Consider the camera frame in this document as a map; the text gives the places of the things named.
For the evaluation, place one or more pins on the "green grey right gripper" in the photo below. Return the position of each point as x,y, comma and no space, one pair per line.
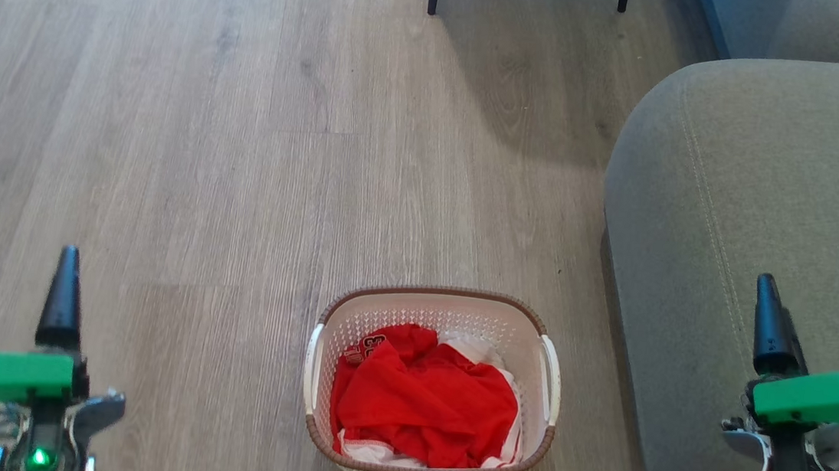
827,398

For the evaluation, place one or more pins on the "white brown-rimmed laundry basket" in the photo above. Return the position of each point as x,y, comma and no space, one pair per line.
451,312

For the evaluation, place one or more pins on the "white garment with red trim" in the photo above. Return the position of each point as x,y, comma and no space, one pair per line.
472,346

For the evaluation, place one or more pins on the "grey fabric sofa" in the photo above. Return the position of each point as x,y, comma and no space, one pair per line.
739,189

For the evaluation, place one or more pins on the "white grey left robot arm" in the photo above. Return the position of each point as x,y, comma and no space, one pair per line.
42,457

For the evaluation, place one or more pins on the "blue grey upholstered furniture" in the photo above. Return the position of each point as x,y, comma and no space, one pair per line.
832,25

